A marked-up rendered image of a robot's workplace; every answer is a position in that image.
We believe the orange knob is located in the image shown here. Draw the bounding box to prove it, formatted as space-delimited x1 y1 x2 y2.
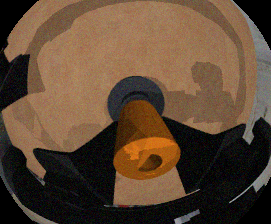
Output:
112 100 180 180

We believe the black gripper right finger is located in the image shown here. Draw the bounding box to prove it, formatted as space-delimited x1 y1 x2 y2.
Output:
160 116 247 194

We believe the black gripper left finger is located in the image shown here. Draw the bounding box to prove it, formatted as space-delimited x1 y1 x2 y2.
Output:
33 121 119 206

